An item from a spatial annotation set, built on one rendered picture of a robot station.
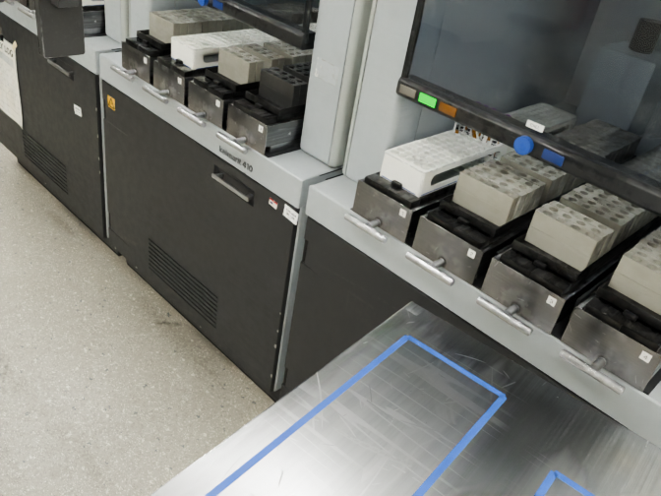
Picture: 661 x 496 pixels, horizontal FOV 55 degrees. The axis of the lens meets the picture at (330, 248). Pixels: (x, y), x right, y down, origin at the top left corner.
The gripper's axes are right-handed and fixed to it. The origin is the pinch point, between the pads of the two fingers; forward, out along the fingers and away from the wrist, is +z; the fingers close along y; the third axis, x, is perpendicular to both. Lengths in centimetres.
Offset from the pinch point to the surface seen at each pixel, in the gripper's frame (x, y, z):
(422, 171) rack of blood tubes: 70, -6, 34
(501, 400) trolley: 38, 33, 38
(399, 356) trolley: 33, 21, 38
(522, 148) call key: 71, 10, 22
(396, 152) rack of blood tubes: 72, -14, 34
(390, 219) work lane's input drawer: 66, -7, 43
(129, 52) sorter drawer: 66, -99, 41
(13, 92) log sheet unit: 66, -179, 81
